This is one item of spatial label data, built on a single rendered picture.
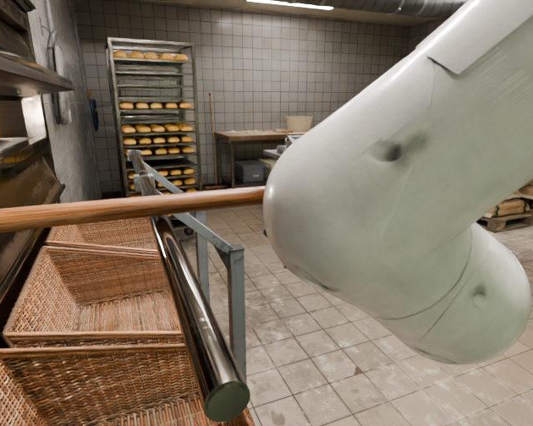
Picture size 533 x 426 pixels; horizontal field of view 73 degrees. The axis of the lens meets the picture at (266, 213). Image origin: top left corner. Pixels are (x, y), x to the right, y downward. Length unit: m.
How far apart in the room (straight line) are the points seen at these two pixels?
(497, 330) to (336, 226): 0.15
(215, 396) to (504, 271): 0.20
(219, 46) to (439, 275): 5.58
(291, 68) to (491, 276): 5.90
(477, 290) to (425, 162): 0.11
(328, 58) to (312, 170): 6.25
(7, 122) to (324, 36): 5.17
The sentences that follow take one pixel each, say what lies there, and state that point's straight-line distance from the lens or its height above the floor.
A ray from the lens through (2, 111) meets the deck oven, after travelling 2.05.
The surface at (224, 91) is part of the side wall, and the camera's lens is 5.71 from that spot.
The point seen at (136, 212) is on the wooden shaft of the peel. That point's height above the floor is 1.19.
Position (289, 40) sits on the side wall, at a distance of 6.14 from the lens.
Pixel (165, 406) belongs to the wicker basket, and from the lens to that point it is 1.08.
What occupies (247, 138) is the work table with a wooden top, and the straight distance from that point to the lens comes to 4.93.
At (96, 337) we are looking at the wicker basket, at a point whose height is 0.79.
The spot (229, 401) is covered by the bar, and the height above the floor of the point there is 1.16.
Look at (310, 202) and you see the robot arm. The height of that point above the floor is 1.29.
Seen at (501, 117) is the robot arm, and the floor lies 1.33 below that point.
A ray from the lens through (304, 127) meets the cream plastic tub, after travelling 5.59.
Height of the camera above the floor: 1.34
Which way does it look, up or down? 17 degrees down
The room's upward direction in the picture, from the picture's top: straight up
